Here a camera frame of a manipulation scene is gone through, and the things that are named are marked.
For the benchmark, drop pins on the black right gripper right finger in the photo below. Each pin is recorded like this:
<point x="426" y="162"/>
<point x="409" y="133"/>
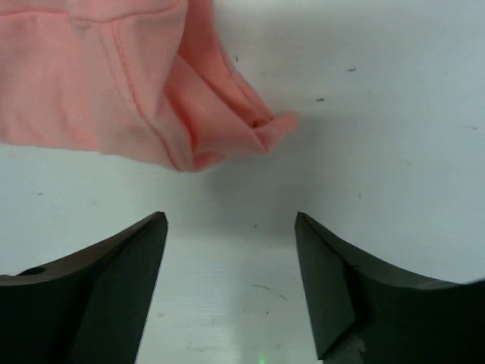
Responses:
<point x="365" y="310"/>

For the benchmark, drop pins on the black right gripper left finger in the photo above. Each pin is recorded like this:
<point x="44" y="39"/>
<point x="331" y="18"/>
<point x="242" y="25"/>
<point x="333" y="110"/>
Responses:
<point x="88" y="307"/>

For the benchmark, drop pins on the light pink t shirt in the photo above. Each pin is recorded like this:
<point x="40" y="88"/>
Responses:
<point x="145" y="80"/>

